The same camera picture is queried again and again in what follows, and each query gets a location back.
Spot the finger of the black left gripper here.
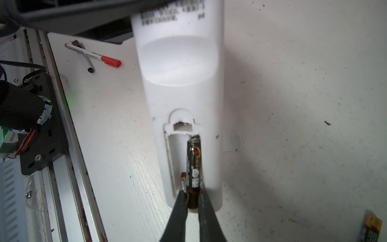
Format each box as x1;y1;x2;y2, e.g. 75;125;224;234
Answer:
1;1;170;36

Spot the red marker pen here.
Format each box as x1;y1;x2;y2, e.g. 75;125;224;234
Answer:
65;43;122;68
72;40;95;73

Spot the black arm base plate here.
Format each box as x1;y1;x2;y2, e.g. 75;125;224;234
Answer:
20;73;68;175

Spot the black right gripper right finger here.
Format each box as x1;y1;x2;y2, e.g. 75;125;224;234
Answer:
198;188;227;242

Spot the black gold AAA battery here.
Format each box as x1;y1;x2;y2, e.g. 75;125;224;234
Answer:
358;210;383;242
186;135;202;209

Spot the red marker pen lower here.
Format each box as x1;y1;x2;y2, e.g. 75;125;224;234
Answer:
72;40;95;73

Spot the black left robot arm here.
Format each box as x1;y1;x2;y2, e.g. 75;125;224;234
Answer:
1;1;170;131

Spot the red marker pen upper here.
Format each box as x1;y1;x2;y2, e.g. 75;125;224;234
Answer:
65;43;122;68

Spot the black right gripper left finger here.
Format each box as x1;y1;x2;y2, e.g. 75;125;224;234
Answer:
160;191;188;242

